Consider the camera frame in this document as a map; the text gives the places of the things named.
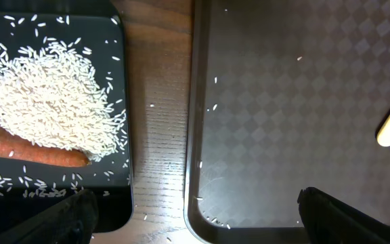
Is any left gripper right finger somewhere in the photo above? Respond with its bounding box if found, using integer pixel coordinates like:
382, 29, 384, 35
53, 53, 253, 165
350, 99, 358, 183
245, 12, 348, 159
297, 187, 390, 244

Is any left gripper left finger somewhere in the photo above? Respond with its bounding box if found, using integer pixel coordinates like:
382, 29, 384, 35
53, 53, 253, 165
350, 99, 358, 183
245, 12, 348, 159
0, 190, 99, 244

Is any orange carrot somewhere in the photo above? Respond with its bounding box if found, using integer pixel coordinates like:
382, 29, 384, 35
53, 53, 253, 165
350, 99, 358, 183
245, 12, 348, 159
0, 128, 90, 167

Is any white rice pile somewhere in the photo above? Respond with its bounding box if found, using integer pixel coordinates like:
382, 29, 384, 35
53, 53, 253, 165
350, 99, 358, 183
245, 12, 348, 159
0, 37, 128, 161

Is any black tray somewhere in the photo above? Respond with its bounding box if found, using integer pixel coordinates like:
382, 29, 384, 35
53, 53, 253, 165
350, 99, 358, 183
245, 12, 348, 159
0, 1, 133, 233

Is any brown serving tray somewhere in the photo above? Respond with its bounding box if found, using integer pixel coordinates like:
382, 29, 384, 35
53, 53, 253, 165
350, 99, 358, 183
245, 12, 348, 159
184, 0, 390, 243

